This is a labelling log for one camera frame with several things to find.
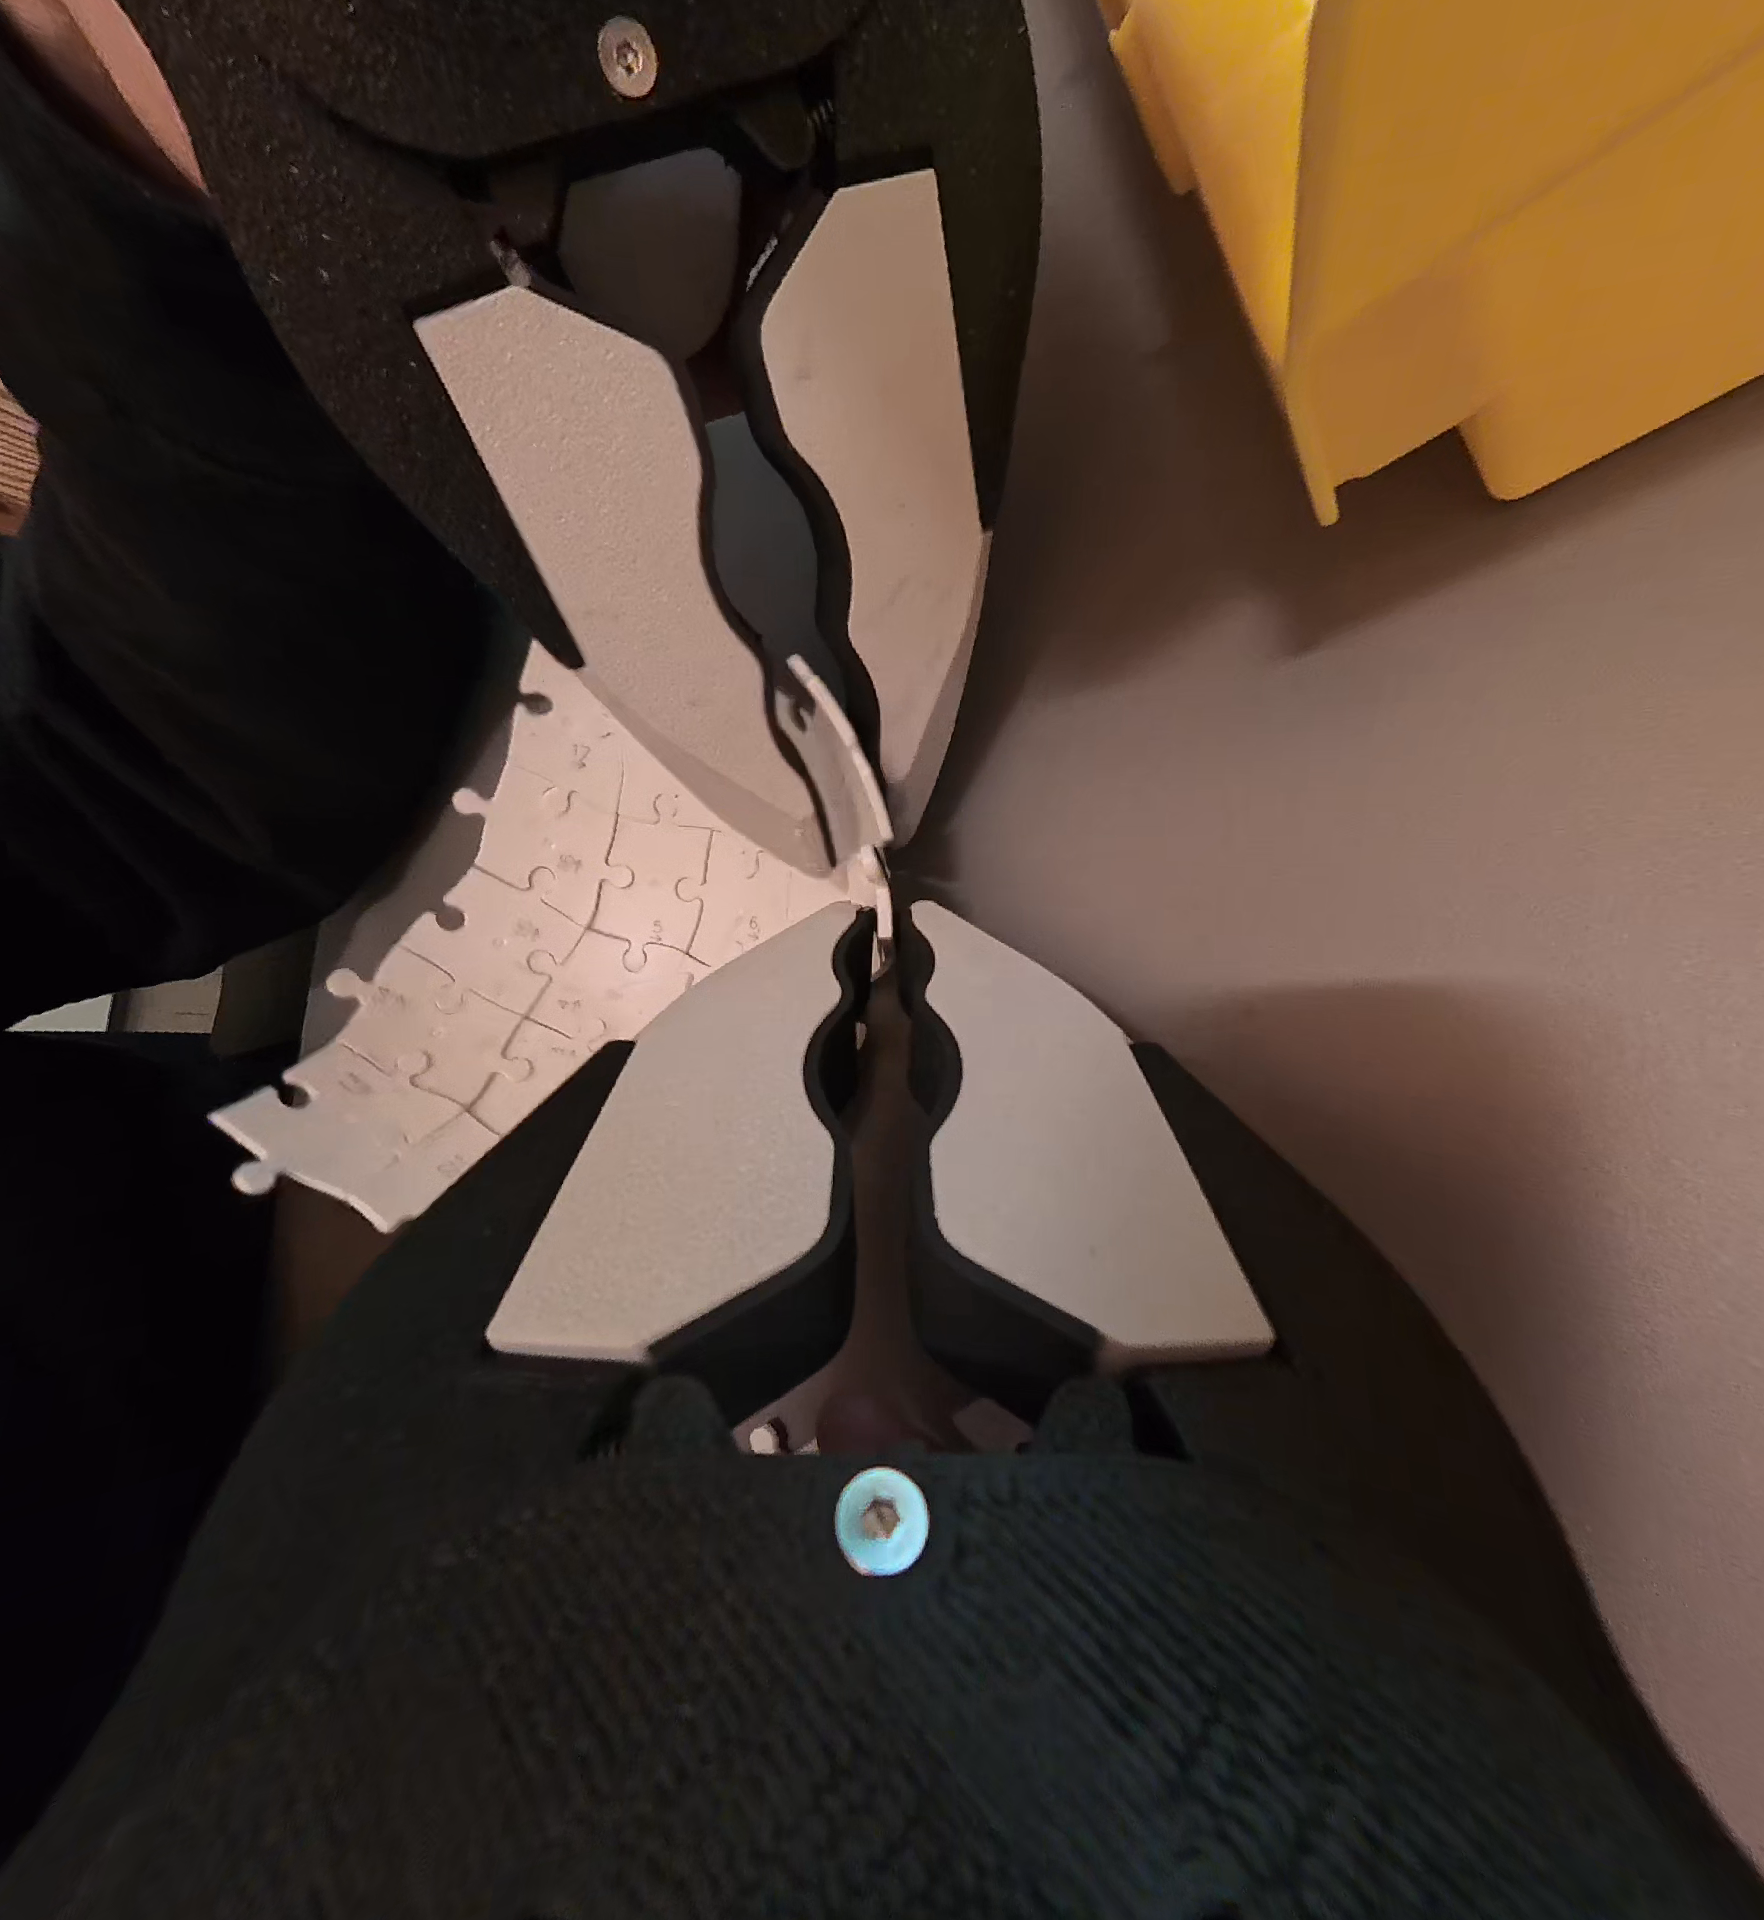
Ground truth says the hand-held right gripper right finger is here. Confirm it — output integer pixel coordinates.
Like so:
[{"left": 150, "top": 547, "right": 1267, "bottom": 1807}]
[{"left": 898, "top": 898, "right": 1278, "bottom": 1420}]

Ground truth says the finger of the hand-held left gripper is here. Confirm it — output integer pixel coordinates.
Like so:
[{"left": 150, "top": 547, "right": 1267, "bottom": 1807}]
[
  {"left": 412, "top": 283, "right": 847, "bottom": 872},
  {"left": 733, "top": 166, "right": 997, "bottom": 842}
]

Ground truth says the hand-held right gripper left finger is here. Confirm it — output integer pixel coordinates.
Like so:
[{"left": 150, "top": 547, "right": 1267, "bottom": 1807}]
[{"left": 487, "top": 901, "right": 880, "bottom": 1412}]

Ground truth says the partly built white puzzle ball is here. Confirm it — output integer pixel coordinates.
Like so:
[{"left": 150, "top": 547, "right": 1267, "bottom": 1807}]
[{"left": 208, "top": 652, "right": 914, "bottom": 1235}]

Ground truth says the person's left forearm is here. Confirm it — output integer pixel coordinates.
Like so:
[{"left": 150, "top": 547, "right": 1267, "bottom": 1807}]
[{"left": 0, "top": 0, "right": 530, "bottom": 1023}]

